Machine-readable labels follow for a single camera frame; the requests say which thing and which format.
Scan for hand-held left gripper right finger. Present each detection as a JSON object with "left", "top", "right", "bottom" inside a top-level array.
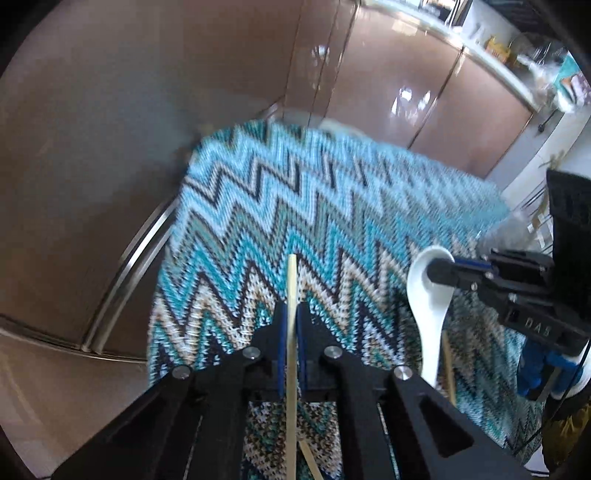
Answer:
[{"left": 295, "top": 302, "right": 532, "bottom": 480}]

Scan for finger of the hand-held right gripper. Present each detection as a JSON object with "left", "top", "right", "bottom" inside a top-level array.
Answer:
[
  {"left": 455, "top": 257, "right": 494, "bottom": 272},
  {"left": 426, "top": 258, "right": 497, "bottom": 296}
]

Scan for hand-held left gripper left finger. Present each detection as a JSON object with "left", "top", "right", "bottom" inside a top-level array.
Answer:
[{"left": 51, "top": 302, "right": 289, "bottom": 480}]

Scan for white ceramic spoon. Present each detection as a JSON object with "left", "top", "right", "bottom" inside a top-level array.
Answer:
[{"left": 406, "top": 246, "right": 455, "bottom": 388}]

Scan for light wooden chopstick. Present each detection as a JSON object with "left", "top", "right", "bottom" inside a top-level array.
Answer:
[{"left": 286, "top": 255, "right": 298, "bottom": 480}]

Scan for set of wooden chopsticks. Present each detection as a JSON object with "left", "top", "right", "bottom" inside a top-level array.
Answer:
[{"left": 298, "top": 330, "right": 459, "bottom": 480}]

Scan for person's right hand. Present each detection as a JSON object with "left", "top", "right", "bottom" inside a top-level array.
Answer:
[{"left": 516, "top": 339, "right": 580, "bottom": 402}]

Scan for person's olive trousers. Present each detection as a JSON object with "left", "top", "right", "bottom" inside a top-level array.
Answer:
[{"left": 542, "top": 401, "right": 591, "bottom": 469}]

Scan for chevron knit table cloth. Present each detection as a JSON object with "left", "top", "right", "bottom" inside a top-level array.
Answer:
[{"left": 147, "top": 120, "right": 546, "bottom": 480}]

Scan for teal printed package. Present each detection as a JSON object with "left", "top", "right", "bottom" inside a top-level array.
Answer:
[{"left": 551, "top": 53, "right": 591, "bottom": 112}]

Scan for yellow box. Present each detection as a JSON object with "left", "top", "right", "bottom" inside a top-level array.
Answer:
[{"left": 485, "top": 37, "right": 515, "bottom": 65}]

